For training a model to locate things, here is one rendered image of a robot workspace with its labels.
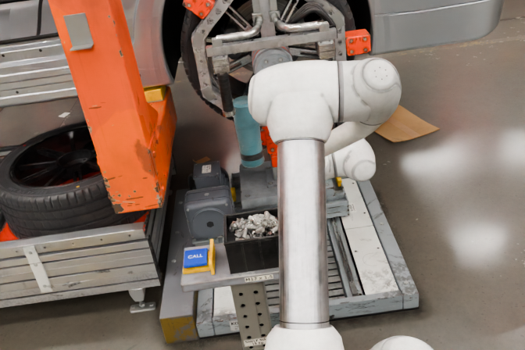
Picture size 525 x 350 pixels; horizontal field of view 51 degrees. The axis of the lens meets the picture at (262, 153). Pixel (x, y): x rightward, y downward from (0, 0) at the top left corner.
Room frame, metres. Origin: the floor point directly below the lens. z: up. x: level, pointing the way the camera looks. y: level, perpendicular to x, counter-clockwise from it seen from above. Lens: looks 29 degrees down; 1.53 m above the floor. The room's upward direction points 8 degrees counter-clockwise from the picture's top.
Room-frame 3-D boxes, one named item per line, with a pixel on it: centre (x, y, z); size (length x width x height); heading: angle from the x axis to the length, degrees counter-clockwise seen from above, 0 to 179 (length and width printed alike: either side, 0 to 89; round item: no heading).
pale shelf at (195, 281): (1.30, 0.07, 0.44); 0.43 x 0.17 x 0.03; 90
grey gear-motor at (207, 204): (1.88, 0.23, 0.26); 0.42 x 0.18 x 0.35; 0
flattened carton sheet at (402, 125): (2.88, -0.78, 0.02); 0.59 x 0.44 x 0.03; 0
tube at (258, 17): (1.80, 0.02, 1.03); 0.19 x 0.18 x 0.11; 0
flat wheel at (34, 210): (2.05, 0.78, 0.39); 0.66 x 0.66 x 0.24
